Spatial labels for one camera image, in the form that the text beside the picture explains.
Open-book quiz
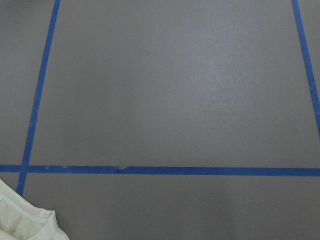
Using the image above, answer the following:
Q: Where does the cream long-sleeve printed shirt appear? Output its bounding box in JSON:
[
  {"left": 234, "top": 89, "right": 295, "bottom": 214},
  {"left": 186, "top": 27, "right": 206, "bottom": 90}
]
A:
[{"left": 0, "top": 180, "right": 69, "bottom": 240}]

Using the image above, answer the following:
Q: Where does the brown table cover mat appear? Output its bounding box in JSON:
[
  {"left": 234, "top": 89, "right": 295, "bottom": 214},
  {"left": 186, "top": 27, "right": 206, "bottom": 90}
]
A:
[{"left": 0, "top": 0, "right": 320, "bottom": 240}]

